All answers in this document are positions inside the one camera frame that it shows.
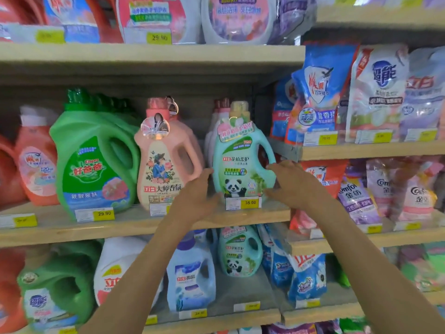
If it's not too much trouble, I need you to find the person's left hand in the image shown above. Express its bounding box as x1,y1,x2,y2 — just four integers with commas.
167,168,223,229

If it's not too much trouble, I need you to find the person's right forearm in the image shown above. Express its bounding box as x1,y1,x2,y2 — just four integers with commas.
306,197,445,334

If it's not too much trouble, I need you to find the small teal panda detergent bottle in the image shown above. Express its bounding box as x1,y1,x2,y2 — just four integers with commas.
218,226,263,278

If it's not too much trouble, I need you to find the orange detergent bottle white cap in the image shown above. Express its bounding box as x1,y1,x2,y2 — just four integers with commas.
15,106,60,206

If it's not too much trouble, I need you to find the purple packet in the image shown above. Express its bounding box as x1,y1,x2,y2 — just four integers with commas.
267,321,343,334

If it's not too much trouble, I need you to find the red detergent bottle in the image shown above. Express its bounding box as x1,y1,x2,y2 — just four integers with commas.
0,248,29,333
0,134,28,208
0,0,46,26

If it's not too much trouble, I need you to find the pink softener pouch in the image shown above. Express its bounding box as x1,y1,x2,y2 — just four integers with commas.
366,159,397,219
391,159,443,223

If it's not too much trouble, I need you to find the purple detergent pouch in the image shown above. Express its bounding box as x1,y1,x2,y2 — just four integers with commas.
271,0,318,44

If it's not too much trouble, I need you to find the white bottle pink purple label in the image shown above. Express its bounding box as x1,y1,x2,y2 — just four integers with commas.
201,0,279,45

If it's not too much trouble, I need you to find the small blue detergent pouch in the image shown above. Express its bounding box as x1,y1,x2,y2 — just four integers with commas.
270,74,299,141

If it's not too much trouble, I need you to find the white detergent bottle pink cap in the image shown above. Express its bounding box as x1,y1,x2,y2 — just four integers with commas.
204,98,232,168

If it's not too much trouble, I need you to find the pale blue detergent bottle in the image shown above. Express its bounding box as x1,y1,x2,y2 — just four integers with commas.
166,232,217,313

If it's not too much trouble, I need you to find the person's right hand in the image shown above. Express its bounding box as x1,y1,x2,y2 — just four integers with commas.
264,161,334,215

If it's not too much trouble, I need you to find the green packet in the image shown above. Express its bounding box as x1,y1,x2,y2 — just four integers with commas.
339,316,370,334
333,255,352,288

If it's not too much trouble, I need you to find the purple softener pouch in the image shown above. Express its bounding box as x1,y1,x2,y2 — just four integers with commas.
337,167,383,226

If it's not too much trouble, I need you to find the white detergent bottle orange label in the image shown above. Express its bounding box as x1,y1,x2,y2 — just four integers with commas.
93,236,164,308

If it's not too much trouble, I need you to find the row of purple packets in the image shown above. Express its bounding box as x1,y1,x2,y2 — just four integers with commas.
316,0,445,9

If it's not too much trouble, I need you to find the blue white detergent pouch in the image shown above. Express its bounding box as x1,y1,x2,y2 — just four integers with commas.
287,254,327,303
257,224,293,290

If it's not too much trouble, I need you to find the large green detergent bottle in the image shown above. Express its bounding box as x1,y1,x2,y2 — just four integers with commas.
50,88,141,220

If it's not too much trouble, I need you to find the pile of colourful packets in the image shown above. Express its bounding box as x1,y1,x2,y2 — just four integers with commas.
397,241,445,293

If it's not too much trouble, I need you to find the pink floral detergent bottle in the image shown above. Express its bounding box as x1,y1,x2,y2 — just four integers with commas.
134,98,205,213

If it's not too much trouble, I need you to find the lilac detergent pouch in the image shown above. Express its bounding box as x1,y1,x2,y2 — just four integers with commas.
400,46,445,142

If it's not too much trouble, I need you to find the red detergent pouch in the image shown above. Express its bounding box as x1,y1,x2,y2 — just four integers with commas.
289,160,349,238

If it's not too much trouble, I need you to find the person's left forearm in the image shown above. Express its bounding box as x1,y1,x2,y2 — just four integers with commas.
78,212,196,334

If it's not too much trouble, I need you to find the green detergent bottle blue label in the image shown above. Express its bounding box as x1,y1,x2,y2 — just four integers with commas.
17,240,103,333

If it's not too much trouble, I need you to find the red bottle blue label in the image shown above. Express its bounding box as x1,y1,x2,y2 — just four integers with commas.
43,0,124,44

